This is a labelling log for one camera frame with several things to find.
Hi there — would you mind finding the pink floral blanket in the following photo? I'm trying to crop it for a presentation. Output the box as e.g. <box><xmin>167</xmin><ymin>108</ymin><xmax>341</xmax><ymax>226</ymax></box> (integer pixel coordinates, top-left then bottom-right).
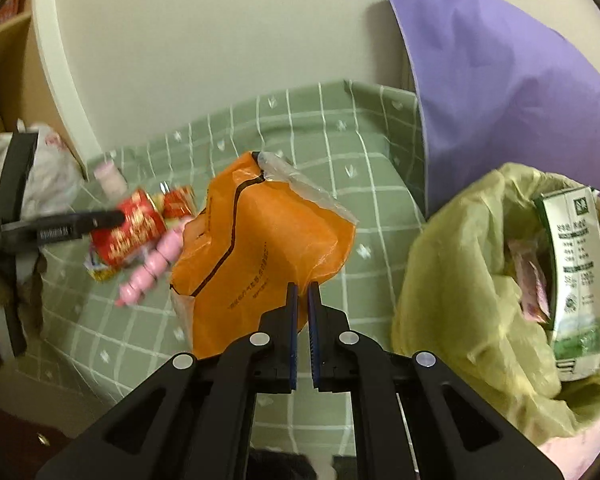
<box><xmin>535</xmin><ymin>400</ymin><xmax>600</xmax><ymax>480</ymax></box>

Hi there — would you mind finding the yellow-lined trash bin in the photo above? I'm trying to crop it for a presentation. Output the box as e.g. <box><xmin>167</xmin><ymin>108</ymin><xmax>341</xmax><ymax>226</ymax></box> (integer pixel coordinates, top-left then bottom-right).
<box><xmin>391</xmin><ymin>162</ymin><xmax>600</xmax><ymax>441</ymax></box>

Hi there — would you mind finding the small yellow wrapper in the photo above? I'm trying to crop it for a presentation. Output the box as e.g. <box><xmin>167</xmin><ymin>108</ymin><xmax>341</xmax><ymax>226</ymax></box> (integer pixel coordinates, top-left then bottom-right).
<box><xmin>82</xmin><ymin>252</ymin><xmax>116</xmax><ymax>282</ymax></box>

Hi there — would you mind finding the green checked tablecloth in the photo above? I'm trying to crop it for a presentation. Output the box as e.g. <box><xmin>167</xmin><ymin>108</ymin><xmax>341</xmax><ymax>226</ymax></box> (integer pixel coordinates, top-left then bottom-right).
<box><xmin>0</xmin><ymin>79</ymin><xmax>428</xmax><ymax>461</ymax></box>

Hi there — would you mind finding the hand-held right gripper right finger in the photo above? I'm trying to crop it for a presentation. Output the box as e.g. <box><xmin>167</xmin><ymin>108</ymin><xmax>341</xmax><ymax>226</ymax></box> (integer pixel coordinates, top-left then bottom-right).
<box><xmin>307</xmin><ymin>281</ymin><xmax>566</xmax><ymax>480</ymax></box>

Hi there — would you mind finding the red snack packet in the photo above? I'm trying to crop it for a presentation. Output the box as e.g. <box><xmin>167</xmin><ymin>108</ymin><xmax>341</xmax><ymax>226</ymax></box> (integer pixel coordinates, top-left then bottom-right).
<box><xmin>89</xmin><ymin>187</ymin><xmax>168</xmax><ymax>268</ymax></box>

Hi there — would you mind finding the small pink bottle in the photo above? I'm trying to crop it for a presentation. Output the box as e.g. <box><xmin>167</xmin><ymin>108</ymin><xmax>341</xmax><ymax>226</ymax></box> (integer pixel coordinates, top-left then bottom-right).
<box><xmin>94</xmin><ymin>162</ymin><xmax>128</xmax><ymax>198</ymax></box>

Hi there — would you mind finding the red yellow wrapper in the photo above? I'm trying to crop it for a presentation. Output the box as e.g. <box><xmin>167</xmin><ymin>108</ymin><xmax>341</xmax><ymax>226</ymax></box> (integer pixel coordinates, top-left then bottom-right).
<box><xmin>162</xmin><ymin>185</ymin><xmax>198</xmax><ymax>221</ymax></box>

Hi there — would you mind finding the pink beaded toy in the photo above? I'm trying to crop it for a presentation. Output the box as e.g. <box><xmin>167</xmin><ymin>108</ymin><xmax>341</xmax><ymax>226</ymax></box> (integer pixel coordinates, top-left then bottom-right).
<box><xmin>116</xmin><ymin>217</ymin><xmax>186</xmax><ymax>308</ymax></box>

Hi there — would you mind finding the white plastic bag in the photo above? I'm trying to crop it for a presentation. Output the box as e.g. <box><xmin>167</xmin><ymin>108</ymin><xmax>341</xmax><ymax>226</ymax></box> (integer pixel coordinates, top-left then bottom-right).
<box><xmin>0</xmin><ymin>121</ymin><xmax>83</xmax><ymax>226</ymax></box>

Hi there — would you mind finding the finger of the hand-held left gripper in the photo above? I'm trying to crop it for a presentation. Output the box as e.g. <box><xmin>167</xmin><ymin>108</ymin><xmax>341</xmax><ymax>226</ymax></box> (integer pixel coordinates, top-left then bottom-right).
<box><xmin>0</xmin><ymin>225</ymin><xmax>123</xmax><ymax>356</ymax></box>
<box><xmin>0</xmin><ymin>130</ymin><xmax>126</xmax><ymax>233</ymax></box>

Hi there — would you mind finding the purple pillow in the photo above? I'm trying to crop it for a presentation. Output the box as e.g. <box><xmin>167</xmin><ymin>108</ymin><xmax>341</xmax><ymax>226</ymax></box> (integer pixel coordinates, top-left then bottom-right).
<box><xmin>381</xmin><ymin>0</ymin><xmax>600</xmax><ymax>221</ymax></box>

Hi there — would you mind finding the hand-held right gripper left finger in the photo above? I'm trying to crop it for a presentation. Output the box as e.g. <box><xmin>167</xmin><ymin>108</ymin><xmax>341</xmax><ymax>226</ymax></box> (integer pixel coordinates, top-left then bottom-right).
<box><xmin>35</xmin><ymin>282</ymin><xmax>299</xmax><ymax>480</ymax></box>

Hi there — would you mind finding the orange snack bag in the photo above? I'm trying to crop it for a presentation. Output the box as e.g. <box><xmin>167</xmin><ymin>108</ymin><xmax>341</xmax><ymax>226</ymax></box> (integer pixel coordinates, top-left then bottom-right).
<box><xmin>169</xmin><ymin>150</ymin><xmax>357</xmax><ymax>361</ymax></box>

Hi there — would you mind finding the wooden shelf unit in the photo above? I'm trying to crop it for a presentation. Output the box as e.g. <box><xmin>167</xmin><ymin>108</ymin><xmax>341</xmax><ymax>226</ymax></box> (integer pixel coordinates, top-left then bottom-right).
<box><xmin>0</xmin><ymin>0</ymin><xmax>88</xmax><ymax>176</ymax></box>

